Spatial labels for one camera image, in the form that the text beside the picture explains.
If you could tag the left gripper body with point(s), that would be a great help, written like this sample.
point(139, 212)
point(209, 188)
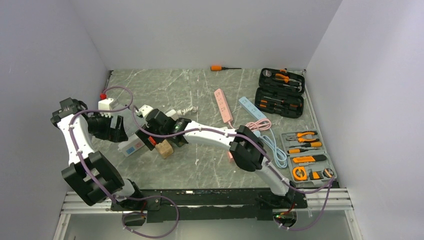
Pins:
point(99, 126)

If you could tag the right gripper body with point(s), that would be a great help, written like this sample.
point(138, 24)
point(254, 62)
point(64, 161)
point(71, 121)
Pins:
point(144, 134)

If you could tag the beige cube socket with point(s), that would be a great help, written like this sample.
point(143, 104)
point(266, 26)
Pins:
point(164, 148)

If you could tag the white long power strip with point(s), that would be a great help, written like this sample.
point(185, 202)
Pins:
point(135, 141)

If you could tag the pink power strip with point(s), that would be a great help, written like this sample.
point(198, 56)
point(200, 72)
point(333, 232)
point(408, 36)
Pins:
point(223, 106)

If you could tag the light blue power strip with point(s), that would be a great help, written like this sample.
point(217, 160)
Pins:
point(251, 108)

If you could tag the black tool case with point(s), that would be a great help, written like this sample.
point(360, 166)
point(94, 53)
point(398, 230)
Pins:
point(280, 98)

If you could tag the grey tool case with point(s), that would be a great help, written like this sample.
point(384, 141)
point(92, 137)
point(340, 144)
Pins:
point(326, 167)

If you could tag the red cube socket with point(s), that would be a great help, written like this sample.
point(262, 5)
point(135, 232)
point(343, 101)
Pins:
point(152, 141)

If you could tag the pink cube socket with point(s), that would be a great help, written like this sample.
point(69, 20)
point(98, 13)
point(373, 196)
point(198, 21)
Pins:
point(230, 157)

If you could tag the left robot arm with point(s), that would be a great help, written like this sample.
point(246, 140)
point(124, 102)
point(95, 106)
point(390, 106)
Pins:
point(89, 173)

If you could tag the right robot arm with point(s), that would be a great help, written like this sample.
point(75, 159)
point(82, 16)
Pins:
point(245, 147)

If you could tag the red blue pen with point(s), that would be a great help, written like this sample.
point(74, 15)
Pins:
point(105, 86)

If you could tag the orange pliers in black case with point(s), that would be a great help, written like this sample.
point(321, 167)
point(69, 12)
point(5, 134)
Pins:
point(281, 77)

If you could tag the orange grip screwdriver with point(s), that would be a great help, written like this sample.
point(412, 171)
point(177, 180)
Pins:
point(302, 150)

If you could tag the orange pliers in grey case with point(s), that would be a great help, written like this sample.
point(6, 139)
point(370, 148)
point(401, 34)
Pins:
point(304, 137)

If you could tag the orange tape measure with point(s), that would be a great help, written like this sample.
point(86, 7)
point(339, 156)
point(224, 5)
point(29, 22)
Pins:
point(299, 173)

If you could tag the orange utility knife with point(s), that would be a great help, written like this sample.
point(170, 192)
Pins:
point(309, 159)

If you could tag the hex key set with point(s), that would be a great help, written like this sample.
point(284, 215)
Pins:
point(315, 175)

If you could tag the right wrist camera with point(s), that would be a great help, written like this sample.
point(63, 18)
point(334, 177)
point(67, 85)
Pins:
point(144, 111)

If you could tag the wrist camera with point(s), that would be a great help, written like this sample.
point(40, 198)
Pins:
point(144, 111)
point(105, 105)

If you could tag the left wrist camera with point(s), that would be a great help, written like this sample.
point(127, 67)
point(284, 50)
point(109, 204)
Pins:
point(105, 105)

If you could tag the orange handled screwdriver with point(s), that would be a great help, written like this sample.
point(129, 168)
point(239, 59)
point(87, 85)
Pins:
point(218, 68)

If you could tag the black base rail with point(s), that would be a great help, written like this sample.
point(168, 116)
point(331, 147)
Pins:
point(261, 204)

